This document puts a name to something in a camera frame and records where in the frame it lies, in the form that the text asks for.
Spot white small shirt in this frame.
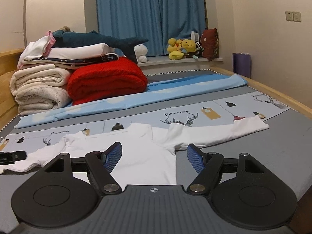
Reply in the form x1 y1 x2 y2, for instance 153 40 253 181
1 116 269 188

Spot cream folded quilt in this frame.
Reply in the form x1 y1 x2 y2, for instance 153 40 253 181
10 64 71 116

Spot red folded blanket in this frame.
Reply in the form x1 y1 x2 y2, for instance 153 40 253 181
67 57 148 105

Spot light blue folded sheet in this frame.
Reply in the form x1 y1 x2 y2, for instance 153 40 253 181
14 74 247 129

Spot white folded pillow stack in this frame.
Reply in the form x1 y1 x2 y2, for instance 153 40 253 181
17 32 119 69

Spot white plush toy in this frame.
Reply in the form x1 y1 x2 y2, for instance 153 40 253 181
134 44 148 63

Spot yellow plush toys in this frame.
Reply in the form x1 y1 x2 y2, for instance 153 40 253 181
167 38 197 60

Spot dark blue shark plush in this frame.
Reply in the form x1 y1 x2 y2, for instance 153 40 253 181
52 30 148 63

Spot blue curtain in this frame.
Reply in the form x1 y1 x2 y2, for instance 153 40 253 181
96 0 206 56

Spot wooden bed frame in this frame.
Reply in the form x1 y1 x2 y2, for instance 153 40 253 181
1 49 311 132

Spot wall switch plates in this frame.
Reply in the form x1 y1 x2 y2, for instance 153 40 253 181
285 11 301 22

